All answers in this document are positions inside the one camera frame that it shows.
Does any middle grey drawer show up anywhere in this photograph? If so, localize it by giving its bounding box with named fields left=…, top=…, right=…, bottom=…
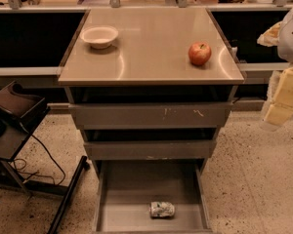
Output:
left=84, top=140, right=216, bottom=160

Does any black cable on floor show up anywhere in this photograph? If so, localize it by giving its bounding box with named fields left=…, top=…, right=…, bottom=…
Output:
left=10, top=134, right=67, bottom=187

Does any grey drawer cabinet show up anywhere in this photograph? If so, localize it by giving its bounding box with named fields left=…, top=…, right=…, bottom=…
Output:
left=57, top=6, right=246, bottom=234

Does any white bowl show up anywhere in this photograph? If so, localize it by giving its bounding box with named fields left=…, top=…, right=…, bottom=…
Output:
left=80, top=26, right=118, bottom=50

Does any black cart leg bar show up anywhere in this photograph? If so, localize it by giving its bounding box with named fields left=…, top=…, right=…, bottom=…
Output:
left=47, top=156, right=89, bottom=234

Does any bottom open grey drawer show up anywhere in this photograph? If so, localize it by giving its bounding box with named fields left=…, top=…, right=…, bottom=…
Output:
left=93, top=160, right=213, bottom=234

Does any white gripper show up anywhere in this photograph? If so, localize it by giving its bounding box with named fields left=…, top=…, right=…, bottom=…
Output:
left=257, top=21, right=293, bottom=127

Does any crushed 7up can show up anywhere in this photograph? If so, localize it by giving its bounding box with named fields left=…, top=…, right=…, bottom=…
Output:
left=149, top=201, right=175, bottom=218

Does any red apple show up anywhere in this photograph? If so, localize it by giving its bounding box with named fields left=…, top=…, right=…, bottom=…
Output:
left=188, top=42, right=212, bottom=66

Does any top grey drawer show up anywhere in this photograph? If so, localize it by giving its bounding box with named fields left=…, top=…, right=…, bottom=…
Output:
left=69, top=102, right=232, bottom=130

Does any dark metal cart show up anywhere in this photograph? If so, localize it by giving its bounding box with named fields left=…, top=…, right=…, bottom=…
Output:
left=0, top=81, right=49, bottom=195

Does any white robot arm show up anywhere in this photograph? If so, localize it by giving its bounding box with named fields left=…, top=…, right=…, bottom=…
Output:
left=257, top=8, right=293, bottom=131

